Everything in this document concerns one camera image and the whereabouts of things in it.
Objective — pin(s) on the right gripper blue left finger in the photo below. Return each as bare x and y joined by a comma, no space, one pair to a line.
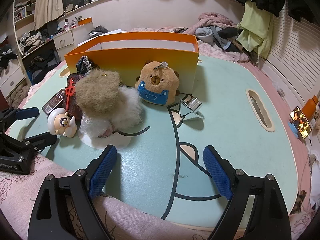
50,218

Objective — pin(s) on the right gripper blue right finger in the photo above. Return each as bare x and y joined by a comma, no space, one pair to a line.
269,217

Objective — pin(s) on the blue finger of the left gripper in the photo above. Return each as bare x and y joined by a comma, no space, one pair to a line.
39,142
26,113

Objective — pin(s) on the white-haired chibi figurine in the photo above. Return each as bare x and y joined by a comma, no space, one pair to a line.
59,123

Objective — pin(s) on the brown answer card box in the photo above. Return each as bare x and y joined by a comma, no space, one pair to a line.
55,102

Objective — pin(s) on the red mahjong tile plush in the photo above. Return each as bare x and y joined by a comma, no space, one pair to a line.
69,99

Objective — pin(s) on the brown fur scrunchie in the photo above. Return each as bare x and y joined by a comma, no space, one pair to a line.
98,94

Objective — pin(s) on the white fur scrunchie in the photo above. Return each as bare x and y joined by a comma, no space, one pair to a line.
129,110

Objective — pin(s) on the capybara plush keychain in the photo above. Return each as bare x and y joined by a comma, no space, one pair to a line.
158,83

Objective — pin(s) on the silver metal clip mirror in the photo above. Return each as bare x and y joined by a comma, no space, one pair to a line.
190,109

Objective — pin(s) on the clear plastic bag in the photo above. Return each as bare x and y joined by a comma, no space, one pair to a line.
97,127

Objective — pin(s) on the white drawer desk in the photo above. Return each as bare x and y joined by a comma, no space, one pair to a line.
68,40

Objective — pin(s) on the phone on blue stand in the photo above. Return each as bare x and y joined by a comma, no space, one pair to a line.
299,124

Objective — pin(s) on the small orange box on desk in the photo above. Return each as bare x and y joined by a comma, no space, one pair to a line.
85,21

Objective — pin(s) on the orange gradient storage box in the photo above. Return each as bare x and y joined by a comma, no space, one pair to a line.
128,53

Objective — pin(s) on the orange water bottle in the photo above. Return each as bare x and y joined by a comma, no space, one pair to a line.
310,107

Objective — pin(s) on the pile of clothes on bed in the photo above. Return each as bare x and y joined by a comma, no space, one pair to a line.
216,36

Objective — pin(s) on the green hanging cloth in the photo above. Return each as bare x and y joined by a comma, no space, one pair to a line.
257,30

